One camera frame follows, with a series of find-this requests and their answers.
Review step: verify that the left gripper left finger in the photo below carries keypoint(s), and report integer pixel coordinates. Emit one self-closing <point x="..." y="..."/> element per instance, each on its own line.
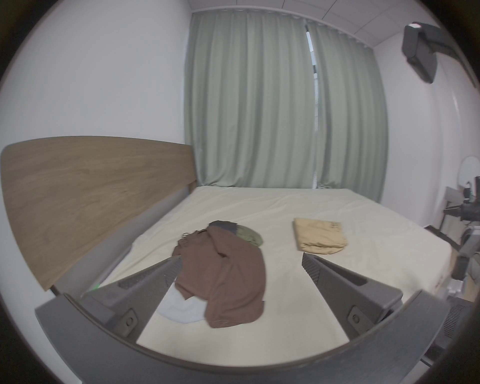
<point x="135" y="296"/>

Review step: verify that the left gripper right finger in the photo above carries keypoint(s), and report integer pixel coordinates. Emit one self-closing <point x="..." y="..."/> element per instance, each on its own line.
<point x="348" y="296"/>

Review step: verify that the beige shorts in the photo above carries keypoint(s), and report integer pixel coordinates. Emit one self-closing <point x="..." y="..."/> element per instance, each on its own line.
<point x="318" y="236"/>

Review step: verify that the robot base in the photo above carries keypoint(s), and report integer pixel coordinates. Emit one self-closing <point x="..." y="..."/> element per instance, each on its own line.
<point x="455" y="318"/>

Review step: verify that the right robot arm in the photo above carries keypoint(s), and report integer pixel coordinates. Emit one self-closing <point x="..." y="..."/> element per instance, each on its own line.
<point x="470" y="213"/>

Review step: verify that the bed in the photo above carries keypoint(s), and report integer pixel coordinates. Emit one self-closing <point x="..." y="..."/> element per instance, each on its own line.
<point x="375" y="232"/>

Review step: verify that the white garment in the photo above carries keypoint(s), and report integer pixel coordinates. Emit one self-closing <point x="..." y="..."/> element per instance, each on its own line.
<point x="180" y="309"/>

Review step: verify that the brown garment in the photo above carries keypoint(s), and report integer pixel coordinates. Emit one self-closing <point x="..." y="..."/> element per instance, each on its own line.
<point x="225" y="277"/>

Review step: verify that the dark grey garment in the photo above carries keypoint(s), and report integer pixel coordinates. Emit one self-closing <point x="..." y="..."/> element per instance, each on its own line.
<point x="223" y="226"/>

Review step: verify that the green garment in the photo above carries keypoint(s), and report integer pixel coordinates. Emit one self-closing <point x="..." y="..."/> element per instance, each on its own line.
<point x="250" y="235"/>

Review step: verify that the pale green curtain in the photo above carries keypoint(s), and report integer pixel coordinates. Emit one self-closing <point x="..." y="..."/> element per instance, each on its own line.
<point x="352" y="112"/>
<point x="247" y="105"/>

